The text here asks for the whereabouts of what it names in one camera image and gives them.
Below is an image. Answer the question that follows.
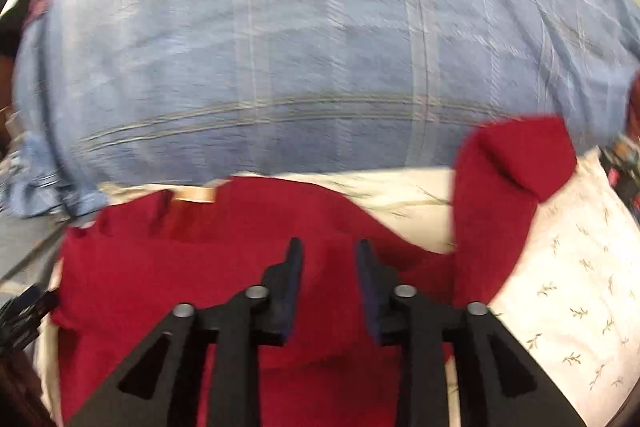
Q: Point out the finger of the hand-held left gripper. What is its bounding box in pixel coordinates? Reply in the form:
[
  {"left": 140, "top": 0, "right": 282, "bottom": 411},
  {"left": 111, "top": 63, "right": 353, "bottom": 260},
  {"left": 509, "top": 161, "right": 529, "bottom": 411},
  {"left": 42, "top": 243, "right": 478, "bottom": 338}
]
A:
[{"left": 0, "top": 284, "right": 58, "bottom": 350}]

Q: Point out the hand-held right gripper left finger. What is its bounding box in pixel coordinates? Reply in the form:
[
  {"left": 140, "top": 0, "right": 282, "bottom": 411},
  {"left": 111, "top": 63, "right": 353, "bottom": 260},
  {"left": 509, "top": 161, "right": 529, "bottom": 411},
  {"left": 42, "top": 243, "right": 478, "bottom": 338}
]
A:
[{"left": 67, "top": 238, "right": 304, "bottom": 427}]

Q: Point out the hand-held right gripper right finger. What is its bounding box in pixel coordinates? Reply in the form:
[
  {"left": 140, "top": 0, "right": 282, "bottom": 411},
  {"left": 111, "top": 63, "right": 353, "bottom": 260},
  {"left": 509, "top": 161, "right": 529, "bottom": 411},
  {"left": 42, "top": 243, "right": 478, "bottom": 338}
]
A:
[{"left": 356, "top": 239, "right": 586, "bottom": 427}]

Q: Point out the dark red small garment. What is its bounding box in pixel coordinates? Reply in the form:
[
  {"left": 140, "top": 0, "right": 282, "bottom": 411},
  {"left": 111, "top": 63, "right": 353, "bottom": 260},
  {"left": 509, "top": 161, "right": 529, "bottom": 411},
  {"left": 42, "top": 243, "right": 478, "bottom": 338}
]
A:
[{"left": 50, "top": 117, "right": 578, "bottom": 427}]

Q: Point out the cream leaf print bedsheet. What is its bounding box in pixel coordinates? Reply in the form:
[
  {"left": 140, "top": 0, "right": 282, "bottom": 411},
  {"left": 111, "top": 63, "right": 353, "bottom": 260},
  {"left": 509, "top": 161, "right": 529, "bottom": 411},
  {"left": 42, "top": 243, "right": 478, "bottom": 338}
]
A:
[{"left": 35, "top": 142, "right": 640, "bottom": 427}]

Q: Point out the blue plaid blanket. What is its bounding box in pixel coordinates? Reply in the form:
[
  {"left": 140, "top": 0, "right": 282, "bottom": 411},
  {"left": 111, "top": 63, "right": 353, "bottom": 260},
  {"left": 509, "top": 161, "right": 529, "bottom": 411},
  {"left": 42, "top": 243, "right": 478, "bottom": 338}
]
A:
[{"left": 0, "top": 0, "right": 640, "bottom": 220}]

